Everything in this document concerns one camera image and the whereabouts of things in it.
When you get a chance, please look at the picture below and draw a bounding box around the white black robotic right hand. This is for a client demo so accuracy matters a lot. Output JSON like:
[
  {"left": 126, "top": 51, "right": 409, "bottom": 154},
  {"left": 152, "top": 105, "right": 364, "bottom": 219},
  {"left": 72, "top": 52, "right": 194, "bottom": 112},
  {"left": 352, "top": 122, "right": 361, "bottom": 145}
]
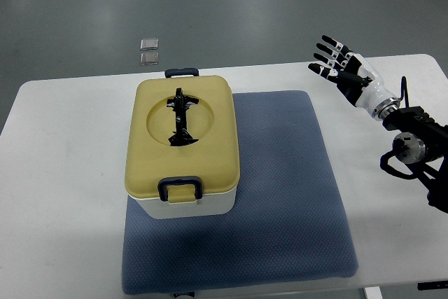
[{"left": 308, "top": 35, "right": 400, "bottom": 120}]

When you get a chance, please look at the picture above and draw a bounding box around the yellow storage box lid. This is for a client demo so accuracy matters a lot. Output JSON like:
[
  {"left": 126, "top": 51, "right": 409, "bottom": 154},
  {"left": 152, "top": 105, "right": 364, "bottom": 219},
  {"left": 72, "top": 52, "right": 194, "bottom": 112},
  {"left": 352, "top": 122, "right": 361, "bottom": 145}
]
[{"left": 125, "top": 76, "right": 240, "bottom": 202}]

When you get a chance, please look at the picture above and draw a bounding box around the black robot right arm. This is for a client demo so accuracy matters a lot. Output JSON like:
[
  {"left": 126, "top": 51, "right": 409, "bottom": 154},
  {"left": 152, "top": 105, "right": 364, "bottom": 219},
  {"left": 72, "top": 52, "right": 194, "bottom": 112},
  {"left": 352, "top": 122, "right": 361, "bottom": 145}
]
[{"left": 379, "top": 76, "right": 447, "bottom": 213}]

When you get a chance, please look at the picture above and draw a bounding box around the white storage box base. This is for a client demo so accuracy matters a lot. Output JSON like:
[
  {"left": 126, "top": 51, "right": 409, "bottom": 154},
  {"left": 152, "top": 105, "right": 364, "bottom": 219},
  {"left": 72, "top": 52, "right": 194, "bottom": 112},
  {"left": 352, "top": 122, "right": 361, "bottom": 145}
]
[{"left": 131, "top": 185, "right": 237, "bottom": 219}]

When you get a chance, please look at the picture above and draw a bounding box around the blue quilted mat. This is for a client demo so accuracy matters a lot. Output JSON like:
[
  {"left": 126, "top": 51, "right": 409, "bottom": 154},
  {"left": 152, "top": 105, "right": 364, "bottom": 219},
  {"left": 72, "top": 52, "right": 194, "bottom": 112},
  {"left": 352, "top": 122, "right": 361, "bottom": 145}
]
[{"left": 122, "top": 90, "right": 358, "bottom": 295}]

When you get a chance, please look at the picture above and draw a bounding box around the white table leg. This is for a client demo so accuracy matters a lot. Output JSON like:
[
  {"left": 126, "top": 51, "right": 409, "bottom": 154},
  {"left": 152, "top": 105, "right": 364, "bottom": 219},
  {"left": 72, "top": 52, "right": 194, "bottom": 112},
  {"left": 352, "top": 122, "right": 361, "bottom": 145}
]
[{"left": 363, "top": 286, "right": 383, "bottom": 299}]

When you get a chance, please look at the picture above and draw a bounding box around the upper metal floor plate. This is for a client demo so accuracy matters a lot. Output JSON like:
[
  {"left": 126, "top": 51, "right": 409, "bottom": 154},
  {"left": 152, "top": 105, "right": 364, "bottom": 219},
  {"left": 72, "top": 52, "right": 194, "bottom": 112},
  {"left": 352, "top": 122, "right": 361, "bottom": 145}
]
[{"left": 140, "top": 38, "right": 159, "bottom": 50}]

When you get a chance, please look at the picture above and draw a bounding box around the black label under table edge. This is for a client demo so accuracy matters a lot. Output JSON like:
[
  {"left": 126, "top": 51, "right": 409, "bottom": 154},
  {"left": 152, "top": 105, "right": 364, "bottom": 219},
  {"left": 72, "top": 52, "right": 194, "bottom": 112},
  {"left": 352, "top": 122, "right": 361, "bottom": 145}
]
[{"left": 417, "top": 280, "right": 448, "bottom": 291}]

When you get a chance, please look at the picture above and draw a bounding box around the dark label at mat front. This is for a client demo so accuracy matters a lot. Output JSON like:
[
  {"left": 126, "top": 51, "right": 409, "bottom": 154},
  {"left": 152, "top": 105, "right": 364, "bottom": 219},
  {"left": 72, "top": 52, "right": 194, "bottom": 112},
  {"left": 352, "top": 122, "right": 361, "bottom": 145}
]
[{"left": 173, "top": 291, "right": 195, "bottom": 299}]

